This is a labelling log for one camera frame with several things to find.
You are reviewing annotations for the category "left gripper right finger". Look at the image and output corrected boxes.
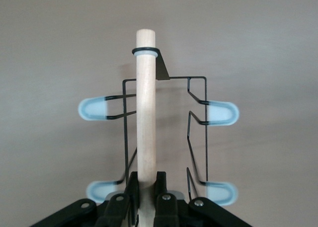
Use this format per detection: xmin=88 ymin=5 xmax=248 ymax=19
xmin=155 ymin=171 xmax=252 ymax=227

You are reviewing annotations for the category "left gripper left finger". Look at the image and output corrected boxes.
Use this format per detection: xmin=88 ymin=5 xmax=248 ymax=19
xmin=32 ymin=171 xmax=140 ymax=227

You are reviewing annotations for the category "black wire cup holder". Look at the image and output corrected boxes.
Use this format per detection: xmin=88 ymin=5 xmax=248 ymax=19
xmin=78 ymin=28 xmax=240 ymax=227

